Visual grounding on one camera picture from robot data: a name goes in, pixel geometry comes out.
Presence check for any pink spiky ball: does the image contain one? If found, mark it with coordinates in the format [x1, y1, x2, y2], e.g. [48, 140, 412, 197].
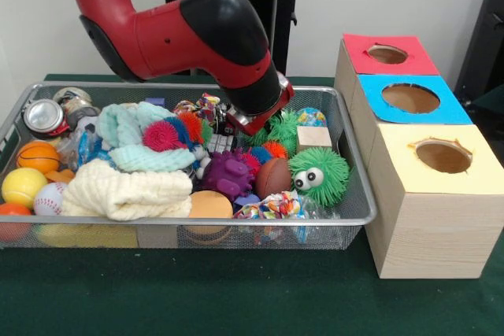
[142, 120, 184, 152]

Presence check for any cream waffle cloth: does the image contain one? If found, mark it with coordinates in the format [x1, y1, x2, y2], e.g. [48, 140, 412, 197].
[61, 157, 194, 221]

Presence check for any brown toy football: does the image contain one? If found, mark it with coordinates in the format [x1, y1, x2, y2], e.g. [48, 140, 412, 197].
[254, 157, 293, 200]

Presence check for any purple spiky toy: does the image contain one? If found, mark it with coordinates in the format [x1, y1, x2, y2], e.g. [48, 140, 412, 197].
[196, 150, 255, 202]

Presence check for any green fuzzy ball with eyes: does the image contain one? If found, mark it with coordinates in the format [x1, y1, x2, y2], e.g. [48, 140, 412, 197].
[288, 146, 350, 207]

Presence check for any wooden box with three holes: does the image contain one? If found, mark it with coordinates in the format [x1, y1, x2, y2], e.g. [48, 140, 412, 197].
[333, 33, 504, 280]

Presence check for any green spiky ball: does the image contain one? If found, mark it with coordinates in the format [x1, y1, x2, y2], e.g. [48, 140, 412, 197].
[246, 109, 300, 156]

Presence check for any crushed silver red can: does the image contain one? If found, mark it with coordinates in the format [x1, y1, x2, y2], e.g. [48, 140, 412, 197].
[23, 98, 71, 136]

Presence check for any dark green side tablecloth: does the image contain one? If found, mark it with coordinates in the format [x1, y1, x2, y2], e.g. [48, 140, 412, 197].
[470, 90, 504, 116]

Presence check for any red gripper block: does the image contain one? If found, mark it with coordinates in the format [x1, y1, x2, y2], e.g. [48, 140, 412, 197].
[227, 82, 295, 136]

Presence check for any yellow seamed ball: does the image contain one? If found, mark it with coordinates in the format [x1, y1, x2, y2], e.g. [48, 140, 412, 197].
[2, 167, 48, 209]

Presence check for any white baseball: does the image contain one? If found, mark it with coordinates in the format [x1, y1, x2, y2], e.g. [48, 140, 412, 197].
[33, 182, 69, 217]

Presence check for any black standing panel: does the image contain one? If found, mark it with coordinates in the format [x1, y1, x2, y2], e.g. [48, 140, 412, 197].
[452, 0, 504, 116]

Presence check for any mint waffle cloth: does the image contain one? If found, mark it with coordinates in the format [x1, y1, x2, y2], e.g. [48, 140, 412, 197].
[96, 102, 198, 174]

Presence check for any shallow mesh bin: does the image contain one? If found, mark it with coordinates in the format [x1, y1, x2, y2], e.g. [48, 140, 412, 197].
[0, 81, 377, 250]

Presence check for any orange toy basketball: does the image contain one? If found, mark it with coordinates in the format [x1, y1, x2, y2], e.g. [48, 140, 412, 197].
[16, 140, 61, 175]

